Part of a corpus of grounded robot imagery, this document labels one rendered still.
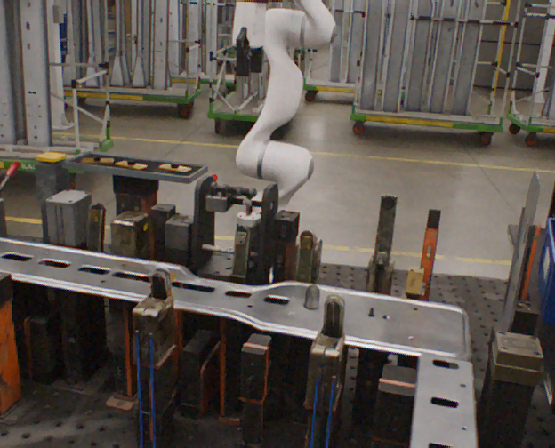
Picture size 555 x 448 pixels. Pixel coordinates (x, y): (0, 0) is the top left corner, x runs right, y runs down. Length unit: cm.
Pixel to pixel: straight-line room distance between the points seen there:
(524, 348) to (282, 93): 101
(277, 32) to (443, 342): 102
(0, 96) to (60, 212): 420
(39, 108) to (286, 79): 404
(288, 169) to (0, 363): 90
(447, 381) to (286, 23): 112
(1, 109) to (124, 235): 433
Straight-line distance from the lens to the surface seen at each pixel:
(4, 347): 149
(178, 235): 155
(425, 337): 127
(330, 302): 111
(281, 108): 183
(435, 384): 113
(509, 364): 117
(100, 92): 894
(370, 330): 126
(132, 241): 156
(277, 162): 181
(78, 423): 151
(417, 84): 848
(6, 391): 154
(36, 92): 567
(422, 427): 103
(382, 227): 140
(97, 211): 160
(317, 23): 181
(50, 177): 185
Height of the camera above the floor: 161
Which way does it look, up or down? 20 degrees down
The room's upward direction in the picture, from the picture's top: 3 degrees clockwise
